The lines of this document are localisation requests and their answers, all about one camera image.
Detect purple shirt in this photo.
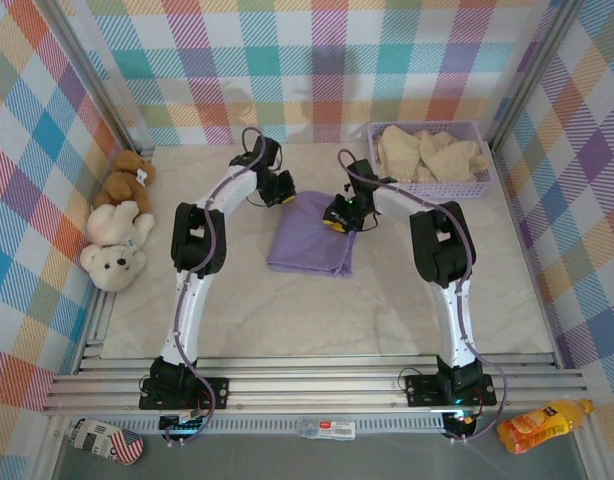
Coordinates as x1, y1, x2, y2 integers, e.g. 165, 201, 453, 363
265, 190, 358, 279

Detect lavender plastic basket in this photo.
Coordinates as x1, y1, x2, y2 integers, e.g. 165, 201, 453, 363
366, 121, 499, 201

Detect beige trousers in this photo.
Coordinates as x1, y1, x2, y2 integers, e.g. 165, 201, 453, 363
376, 125, 490, 185

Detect brown teddy bear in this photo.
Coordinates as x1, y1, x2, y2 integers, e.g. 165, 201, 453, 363
93, 149, 157, 214

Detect white teddy bear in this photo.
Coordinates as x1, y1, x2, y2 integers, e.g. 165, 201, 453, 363
80, 199, 157, 294

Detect clear packet with red label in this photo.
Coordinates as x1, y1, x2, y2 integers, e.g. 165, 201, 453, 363
296, 417, 358, 441

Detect right controller board green light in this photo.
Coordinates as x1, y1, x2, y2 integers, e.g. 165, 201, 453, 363
444, 409, 481, 436

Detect controller board green light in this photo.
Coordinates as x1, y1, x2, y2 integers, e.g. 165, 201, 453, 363
158, 413, 208, 434
444, 409, 481, 436

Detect left controller board green light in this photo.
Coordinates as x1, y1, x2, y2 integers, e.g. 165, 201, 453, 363
158, 413, 208, 434

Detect orange soda bottle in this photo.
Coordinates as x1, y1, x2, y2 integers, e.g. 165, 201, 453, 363
496, 398, 596, 455

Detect flag-patterned can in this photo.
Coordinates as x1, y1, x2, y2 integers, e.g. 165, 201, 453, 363
68, 418, 144, 466

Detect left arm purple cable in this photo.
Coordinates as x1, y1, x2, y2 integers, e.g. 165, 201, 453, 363
161, 127, 283, 446

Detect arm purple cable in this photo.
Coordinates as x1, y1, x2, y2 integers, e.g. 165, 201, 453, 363
161, 127, 283, 446
336, 148, 512, 444

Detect aluminium rail frame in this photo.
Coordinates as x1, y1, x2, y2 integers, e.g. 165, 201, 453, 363
40, 352, 591, 416

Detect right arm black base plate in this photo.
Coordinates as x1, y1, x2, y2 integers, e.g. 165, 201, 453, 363
404, 372, 498, 409

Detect left aluminium corner post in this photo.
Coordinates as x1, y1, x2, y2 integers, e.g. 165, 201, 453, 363
36, 0, 156, 154

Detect aluminium corner post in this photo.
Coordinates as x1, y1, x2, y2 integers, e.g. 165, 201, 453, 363
486, 0, 588, 151
36, 0, 156, 154

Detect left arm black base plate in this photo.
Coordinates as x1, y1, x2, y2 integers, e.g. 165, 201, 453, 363
138, 375, 231, 412

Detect grey slotted cable duct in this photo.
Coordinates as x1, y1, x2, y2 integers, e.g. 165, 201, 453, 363
69, 417, 448, 435

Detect right aluminium corner post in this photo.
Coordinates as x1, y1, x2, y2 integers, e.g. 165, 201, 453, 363
486, 0, 588, 151

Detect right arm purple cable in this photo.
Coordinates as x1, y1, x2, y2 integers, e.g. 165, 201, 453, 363
336, 148, 512, 444

